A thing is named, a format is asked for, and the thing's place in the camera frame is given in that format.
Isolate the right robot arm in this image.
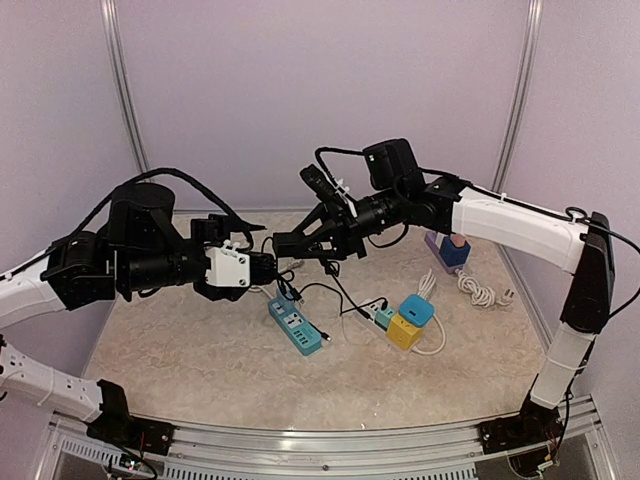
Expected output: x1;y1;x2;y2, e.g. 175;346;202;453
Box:
274;138;629;454

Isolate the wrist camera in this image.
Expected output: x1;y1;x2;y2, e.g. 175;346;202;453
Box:
204;240;250;287
300;165;357;216

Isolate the dark blue cube socket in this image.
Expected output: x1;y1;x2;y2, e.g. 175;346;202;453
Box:
439;236;471;268

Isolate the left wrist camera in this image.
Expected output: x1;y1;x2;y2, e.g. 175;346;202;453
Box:
204;240;250;287

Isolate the white power strip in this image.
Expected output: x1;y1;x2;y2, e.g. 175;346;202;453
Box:
356;298;408;353

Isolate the teal power strip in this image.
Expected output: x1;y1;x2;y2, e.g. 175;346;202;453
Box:
268;298;322;356

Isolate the light blue charger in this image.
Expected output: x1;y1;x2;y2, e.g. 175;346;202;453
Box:
276;289;295;310

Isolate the teal USB charger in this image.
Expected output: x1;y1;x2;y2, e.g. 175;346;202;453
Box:
374;307;396;331

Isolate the purple power strip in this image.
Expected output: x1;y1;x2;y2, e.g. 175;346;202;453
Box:
424;230;460;275

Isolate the pink charger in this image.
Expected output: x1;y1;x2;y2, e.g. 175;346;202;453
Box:
450;234;466;248

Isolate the yellow cube socket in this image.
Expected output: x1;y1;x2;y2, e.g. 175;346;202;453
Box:
386;314;423;351

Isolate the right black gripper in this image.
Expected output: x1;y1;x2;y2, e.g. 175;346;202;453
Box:
288;183;405;259

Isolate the blue rounded charger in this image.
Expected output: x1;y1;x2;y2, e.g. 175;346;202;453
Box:
398;294;435;328

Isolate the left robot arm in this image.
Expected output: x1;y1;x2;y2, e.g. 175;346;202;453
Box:
1;167;278;446

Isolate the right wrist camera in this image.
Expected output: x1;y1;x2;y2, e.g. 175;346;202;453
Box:
300;165;357;216

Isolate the purple strip white cord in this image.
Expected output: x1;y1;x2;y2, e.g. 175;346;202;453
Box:
455;269;516;310

